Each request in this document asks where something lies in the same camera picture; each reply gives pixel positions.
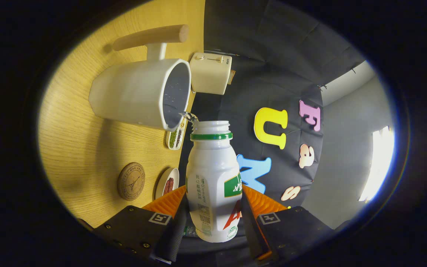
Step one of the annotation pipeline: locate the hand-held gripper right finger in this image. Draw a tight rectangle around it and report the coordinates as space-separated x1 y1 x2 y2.
241 184 335 262

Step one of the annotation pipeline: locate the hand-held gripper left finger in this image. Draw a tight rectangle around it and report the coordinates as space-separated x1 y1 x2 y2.
93 185 190 264

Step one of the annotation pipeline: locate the white juice bottle green collar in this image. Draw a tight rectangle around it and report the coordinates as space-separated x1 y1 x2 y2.
186 120 243 243

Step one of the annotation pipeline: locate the round cork coaster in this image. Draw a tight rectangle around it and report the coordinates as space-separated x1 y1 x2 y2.
117 162 146 201

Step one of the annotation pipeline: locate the white cup with wooden handle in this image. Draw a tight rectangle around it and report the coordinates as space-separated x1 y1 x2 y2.
89 24 192 132

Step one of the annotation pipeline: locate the white round plate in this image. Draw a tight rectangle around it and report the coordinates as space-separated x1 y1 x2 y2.
155 168 180 201

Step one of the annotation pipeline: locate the white divided dish with beans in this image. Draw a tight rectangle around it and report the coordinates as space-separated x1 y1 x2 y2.
165 117 188 151

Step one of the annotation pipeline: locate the wooden table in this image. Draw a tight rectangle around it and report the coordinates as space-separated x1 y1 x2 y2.
37 0 206 228

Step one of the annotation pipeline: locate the bright ceiling light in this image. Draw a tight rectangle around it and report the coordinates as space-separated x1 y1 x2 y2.
358 125 395 202

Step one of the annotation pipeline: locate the cream toaster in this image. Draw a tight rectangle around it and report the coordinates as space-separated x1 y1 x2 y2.
189 52 233 95

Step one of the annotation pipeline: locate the black backdrop cloth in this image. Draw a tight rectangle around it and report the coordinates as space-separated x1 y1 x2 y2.
178 0 366 256

